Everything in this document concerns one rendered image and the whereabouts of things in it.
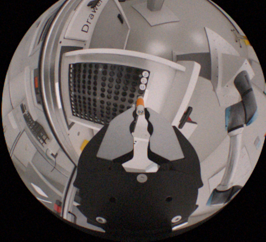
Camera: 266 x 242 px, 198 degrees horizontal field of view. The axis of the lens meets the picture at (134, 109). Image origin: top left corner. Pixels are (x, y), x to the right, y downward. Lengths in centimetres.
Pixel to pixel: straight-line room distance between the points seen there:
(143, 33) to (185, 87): 103
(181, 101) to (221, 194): 48
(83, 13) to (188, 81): 35
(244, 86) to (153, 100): 46
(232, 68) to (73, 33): 61
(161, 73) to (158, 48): 88
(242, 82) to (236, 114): 16
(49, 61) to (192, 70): 33
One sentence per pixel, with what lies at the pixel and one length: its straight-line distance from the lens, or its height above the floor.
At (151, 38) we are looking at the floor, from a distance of 115.
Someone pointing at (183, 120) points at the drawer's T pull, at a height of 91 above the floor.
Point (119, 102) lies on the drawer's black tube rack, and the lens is 22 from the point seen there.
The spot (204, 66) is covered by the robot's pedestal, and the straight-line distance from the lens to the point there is 67.
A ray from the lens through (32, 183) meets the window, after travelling 35.
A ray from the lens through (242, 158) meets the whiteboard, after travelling 326.
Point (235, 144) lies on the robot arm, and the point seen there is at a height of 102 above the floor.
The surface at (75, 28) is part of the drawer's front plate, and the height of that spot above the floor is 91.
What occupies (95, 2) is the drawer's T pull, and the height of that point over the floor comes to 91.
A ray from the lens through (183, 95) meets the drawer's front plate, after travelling 20.
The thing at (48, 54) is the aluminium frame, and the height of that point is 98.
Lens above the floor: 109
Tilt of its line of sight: 60 degrees down
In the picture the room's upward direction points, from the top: 171 degrees counter-clockwise
